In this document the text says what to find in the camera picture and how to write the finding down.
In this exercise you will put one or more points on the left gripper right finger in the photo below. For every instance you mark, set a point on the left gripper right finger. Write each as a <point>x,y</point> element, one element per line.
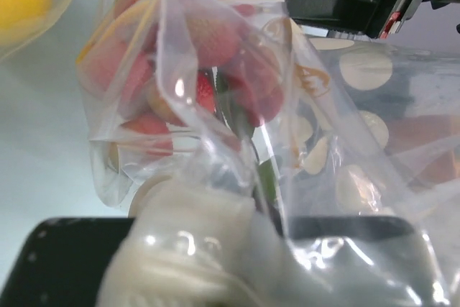
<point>366,228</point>

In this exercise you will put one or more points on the polka dot strawberry bag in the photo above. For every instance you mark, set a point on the polka dot strawberry bag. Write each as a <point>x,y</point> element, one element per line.
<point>215,123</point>

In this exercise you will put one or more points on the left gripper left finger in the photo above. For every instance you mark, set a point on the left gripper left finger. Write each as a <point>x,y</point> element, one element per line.
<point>63,260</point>

